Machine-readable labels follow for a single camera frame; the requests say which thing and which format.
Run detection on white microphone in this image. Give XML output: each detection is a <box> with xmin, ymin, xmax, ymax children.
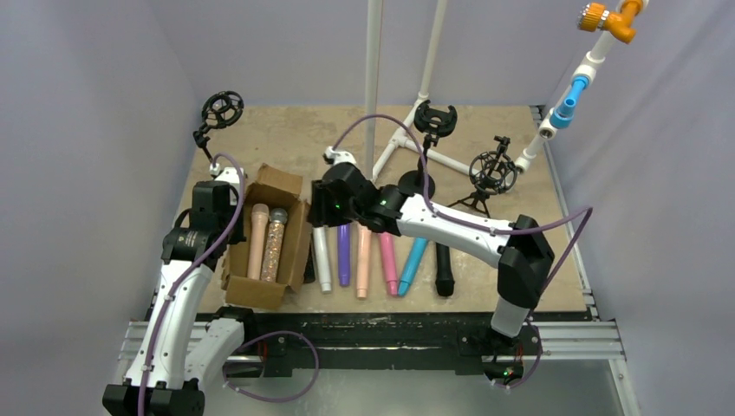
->
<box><xmin>313</xmin><ymin>227</ymin><xmax>333</xmax><ymax>294</ymax></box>

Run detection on aluminium rail frame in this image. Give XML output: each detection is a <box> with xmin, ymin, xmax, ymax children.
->
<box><xmin>106</xmin><ymin>104</ymin><xmax>641</xmax><ymax>416</ymax></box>

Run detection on round base mic stand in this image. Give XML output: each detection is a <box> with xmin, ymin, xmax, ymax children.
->
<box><xmin>398</xmin><ymin>100</ymin><xmax>458</xmax><ymax>198</ymax></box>

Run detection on pink microphone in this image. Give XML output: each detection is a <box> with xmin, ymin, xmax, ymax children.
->
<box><xmin>379</xmin><ymin>233</ymin><xmax>398</xmax><ymax>296</ymax></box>

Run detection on glitter sequin microphone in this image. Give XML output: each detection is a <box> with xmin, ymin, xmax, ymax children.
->
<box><xmin>260</xmin><ymin>208</ymin><xmax>288</xmax><ymax>282</ymax></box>

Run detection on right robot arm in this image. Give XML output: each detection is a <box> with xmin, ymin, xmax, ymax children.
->
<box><xmin>308</xmin><ymin>163</ymin><xmax>555</xmax><ymax>338</ymax></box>

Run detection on purple microphone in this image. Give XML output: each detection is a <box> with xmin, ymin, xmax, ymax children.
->
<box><xmin>337</xmin><ymin>224</ymin><xmax>351</xmax><ymax>287</ymax></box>

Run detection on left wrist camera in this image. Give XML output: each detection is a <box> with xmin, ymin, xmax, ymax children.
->
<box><xmin>209</xmin><ymin>164</ymin><xmax>248</xmax><ymax>205</ymax></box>

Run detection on PVC pipe with coloured fittings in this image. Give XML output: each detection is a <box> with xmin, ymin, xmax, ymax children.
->
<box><xmin>515</xmin><ymin>0</ymin><xmax>649</xmax><ymax>173</ymax></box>

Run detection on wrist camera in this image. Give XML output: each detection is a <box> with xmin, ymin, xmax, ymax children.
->
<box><xmin>209</xmin><ymin>164</ymin><xmax>248</xmax><ymax>205</ymax></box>
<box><xmin>322</xmin><ymin>146</ymin><xmax>357</xmax><ymax>166</ymax></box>

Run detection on blue microphone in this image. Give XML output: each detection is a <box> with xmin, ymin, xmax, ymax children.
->
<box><xmin>397</xmin><ymin>237</ymin><xmax>428</xmax><ymax>297</ymax></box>

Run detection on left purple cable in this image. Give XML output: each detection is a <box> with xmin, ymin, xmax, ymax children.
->
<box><xmin>136</xmin><ymin>153</ymin><xmax>320</xmax><ymax>416</ymax></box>

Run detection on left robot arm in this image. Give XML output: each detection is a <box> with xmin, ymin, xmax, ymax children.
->
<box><xmin>102</xmin><ymin>176</ymin><xmax>245</xmax><ymax>415</ymax></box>

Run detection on tripod shock mount stand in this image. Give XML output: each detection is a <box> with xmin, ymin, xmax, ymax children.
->
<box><xmin>449</xmin><ymin>136</ymin><xmax>519</xmax><ymax>218</ymax></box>
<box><xmin>192</xmin><ymin>90</ymin><xmax>244</xmax><ymax>163</ymax></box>

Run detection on black microphone orange cap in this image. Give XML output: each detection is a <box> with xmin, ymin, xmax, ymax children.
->
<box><xmin>435</xmin><ymin>243</ymin><xmax>455</xmax><ymax>297</ymax></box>

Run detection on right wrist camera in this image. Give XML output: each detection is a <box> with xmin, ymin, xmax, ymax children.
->
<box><xmin>322</xmin><ymin>146</ymin><xmax>357</xmax><ymax>166</ymax></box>

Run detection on white PVC pipe frame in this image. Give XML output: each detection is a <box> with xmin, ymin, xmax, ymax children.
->
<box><xmin>362</xmin><ymin>0</ymin><xmax>477</xmax><ymax>179</ymax></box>

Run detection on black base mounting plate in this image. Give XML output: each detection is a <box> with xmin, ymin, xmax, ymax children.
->
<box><xmin>226</xmin><ymin>309</ymin><xmax>543</xmax><ymax>380</ymax></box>

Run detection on cardboard box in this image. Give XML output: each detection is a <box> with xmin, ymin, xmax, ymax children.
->
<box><xmin>221</xmin><ymin>164</ymin><xmax>312</xmax><ymax>309</ymax></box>

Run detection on black sparkly microphone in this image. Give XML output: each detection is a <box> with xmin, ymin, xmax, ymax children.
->
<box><xmin>303</xmin><ymin>246</ymin><xmax>316</xmax><ymax>284</ymax></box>

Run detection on beige microphone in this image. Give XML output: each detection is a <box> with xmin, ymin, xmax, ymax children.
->
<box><xmin>246</xmin><ymin>204</ymin><xmax>270</xmax><ymax>280</ymax></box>
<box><xmin>355</xmin><ymin>224</ymin><xmax>372</xmax><ymax>300</ymax></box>

